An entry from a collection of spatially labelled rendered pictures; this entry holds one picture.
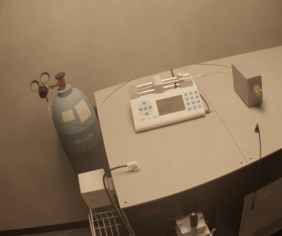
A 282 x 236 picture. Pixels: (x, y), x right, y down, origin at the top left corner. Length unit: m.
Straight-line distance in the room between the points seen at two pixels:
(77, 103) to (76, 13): 0.52
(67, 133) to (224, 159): 0.91
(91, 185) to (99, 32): 0.89
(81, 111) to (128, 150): 0.59
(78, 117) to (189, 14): 0.85
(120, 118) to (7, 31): 0.95
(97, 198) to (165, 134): 0.39
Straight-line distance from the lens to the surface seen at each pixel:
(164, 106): 1.18
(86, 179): 1.36
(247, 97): 1.19
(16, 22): 1.85
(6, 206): 2.73
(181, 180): 0.98
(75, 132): 1.68
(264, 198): 1.21
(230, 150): 1.05
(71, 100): 1.65
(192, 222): 0.99
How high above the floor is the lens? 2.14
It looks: 33 degrees down
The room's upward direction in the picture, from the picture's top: 14 degrees counter-clockwise
